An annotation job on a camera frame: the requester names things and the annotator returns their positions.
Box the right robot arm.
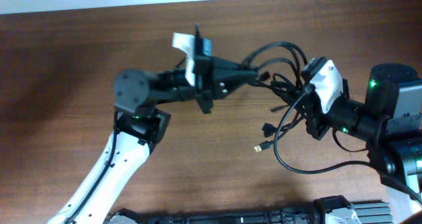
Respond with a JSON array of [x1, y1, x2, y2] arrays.
[[301, 58, 421, 221]]

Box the left camera black cable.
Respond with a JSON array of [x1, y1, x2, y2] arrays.
[[64, 21, 202, 224]]

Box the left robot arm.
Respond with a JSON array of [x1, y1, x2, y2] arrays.
[[49, 56, 258, 223]]

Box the right camera black cable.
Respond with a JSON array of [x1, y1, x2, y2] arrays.
[[272, 84, 422, 207]]

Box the black usb cable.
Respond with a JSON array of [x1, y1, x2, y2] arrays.
[[242, 41, 309, 113]]

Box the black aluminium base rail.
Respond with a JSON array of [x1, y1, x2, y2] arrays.
[[104, 196, 393, 224]]

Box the camera black cable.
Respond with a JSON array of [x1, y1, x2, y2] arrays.
[[64, 21, 202, 224], [272, 84, 422, 207]]

